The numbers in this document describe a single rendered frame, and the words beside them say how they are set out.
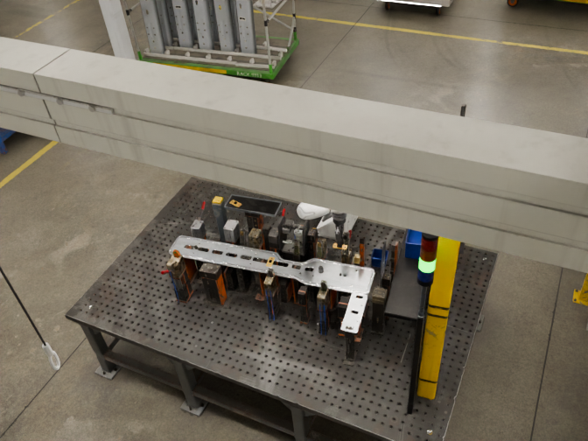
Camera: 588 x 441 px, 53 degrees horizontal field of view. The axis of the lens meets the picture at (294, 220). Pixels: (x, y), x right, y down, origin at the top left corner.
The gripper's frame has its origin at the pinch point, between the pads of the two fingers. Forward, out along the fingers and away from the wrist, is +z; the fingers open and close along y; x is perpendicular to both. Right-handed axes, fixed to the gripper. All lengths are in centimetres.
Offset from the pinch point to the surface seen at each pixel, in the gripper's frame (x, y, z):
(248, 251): -64, -6, 29
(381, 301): 28.8, 17.2, 26.3
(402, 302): 41, 15, 26
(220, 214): -94, -30, 24
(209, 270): -81, 19, 26
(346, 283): 4.8, 5.9, 29.1
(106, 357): -165, 51, 107
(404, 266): 37.4, -13.7, 26.1
